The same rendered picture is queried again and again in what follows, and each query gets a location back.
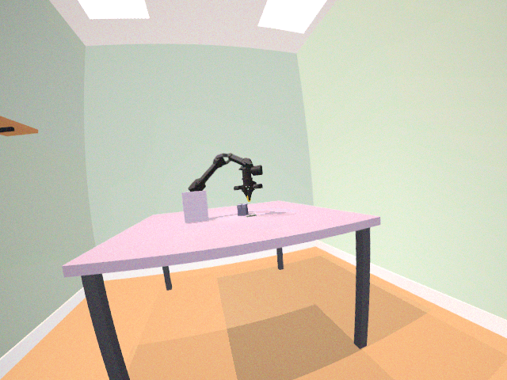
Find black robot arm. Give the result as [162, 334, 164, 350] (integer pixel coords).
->
[188, 153, 263, 192]

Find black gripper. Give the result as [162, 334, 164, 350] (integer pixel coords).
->
[234, 176, 263, 200]

